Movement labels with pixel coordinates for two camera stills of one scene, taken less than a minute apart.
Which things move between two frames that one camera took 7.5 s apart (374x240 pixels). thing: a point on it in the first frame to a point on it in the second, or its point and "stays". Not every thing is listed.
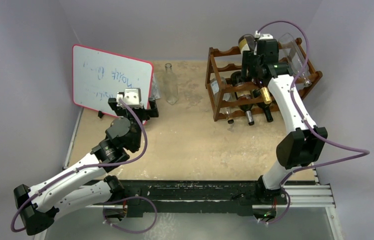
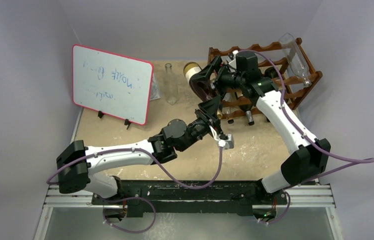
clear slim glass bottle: (170, 85) stays
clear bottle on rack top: (296, 58) stays
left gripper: (147, 113) to (212, 107)
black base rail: (143, 198) stays
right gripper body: (248, 62) to (217, 72)
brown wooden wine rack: (234, 97) stays
